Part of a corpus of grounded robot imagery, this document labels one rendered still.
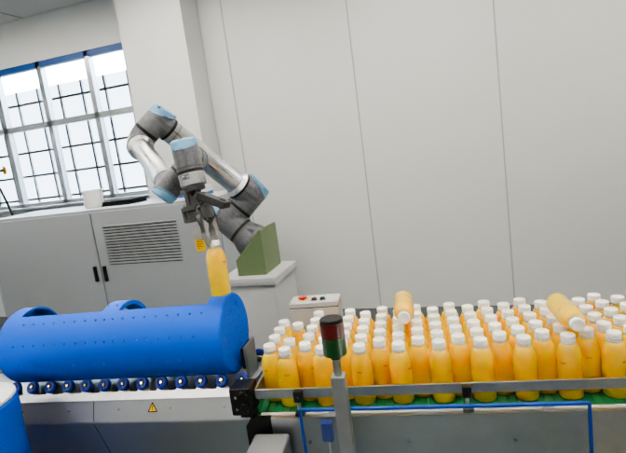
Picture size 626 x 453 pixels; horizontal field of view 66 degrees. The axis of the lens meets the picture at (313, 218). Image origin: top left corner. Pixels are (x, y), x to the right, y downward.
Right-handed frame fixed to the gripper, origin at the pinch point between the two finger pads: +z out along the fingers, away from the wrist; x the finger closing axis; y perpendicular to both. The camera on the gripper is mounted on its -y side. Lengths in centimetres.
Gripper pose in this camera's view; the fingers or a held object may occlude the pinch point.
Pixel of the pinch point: (213, 241)
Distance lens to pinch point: 167.4
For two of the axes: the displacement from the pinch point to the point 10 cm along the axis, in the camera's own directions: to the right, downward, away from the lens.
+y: -8.9, 2.3, 3.9
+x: -3.8, 1.0, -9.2
